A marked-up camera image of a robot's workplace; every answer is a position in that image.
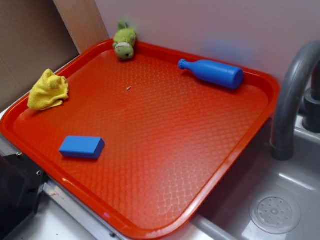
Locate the grey curved faucet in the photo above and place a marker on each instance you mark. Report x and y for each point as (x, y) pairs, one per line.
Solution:
(300, 89)

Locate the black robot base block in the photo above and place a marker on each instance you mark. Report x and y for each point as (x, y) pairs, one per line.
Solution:
(21, 186)

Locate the red plastic tray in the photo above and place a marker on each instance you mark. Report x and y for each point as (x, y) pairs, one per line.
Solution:
(168, 140)

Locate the grey toy sink basin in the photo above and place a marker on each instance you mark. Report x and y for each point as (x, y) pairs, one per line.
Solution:
(261, 198)

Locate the brown cardboard panel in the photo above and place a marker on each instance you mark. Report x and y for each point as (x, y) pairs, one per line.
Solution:
(33, 38)

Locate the green plush frog toy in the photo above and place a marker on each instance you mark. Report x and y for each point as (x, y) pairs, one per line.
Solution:
(124, 41)

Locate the yellow cloth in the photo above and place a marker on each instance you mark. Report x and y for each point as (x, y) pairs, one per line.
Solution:
(49, 91)

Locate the wooden board strip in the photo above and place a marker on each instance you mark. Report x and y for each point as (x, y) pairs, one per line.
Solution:
(83, 22)

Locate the blue plastic bottle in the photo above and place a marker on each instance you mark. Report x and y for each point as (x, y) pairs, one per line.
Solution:
(220, 74)

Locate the blue rectangular block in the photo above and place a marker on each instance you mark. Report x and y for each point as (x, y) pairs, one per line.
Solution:
(85, 147)

